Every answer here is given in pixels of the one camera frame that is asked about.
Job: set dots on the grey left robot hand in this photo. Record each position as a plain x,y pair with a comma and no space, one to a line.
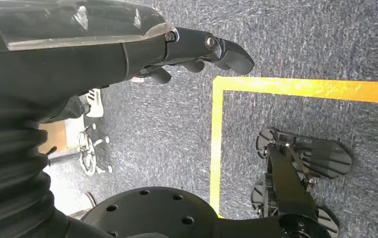
60,65

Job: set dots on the yellow floor tape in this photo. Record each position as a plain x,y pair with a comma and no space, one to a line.
216,131

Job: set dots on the light wooden desk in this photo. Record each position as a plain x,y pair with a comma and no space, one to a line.
55,136

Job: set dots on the office chair star base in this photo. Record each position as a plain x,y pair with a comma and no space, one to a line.
84,148

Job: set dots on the person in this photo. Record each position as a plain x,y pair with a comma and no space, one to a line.
94,104

